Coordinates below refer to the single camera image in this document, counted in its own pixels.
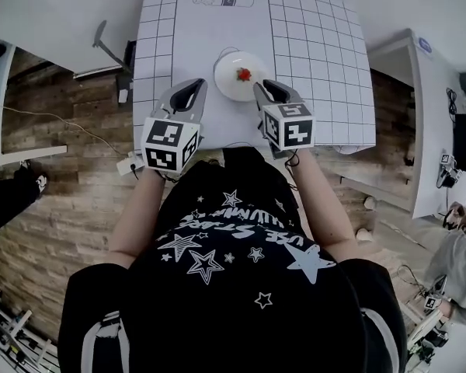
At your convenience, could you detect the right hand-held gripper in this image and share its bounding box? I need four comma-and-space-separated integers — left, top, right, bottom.
252, 78, 316, 159

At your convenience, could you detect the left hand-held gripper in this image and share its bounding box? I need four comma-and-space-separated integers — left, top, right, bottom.
141, 78, 209, 174

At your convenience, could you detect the white round plate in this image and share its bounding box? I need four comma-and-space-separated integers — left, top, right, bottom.
214, 51, 271, 103

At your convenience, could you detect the person's right forearm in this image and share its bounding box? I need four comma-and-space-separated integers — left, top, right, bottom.
290, 148, 360, 264

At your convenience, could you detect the person's left forearm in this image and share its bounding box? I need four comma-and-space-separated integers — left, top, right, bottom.
108, 164, 169, 268

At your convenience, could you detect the white gridded table sheet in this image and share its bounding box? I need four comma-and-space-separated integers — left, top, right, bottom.
132, 0, 377, 150

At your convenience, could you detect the white power strip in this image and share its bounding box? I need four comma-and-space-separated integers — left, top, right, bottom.
116, 151, 145, 177

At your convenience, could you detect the white side desk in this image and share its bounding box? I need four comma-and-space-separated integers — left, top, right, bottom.
336, 28, 466, 221

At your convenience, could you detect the white side table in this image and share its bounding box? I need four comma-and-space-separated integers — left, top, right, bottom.
0, 33, 69, 174

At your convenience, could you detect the spare hand-held gripper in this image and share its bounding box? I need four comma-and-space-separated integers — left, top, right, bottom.
436, 152, 464, 189

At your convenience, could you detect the black star print shirt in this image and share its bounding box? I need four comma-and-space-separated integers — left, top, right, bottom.
57, 148, 409, 373

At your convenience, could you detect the metal frame equipment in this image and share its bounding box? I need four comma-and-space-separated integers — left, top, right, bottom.
0, 285, 59, 373

